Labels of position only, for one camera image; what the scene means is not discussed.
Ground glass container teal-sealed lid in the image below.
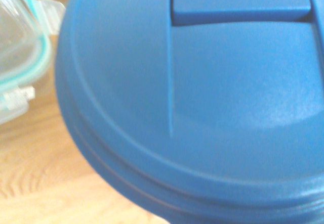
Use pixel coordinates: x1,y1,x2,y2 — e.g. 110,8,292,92
0,0,66,126

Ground blue plastic lid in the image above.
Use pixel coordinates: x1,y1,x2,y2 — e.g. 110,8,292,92
54,0,324,224

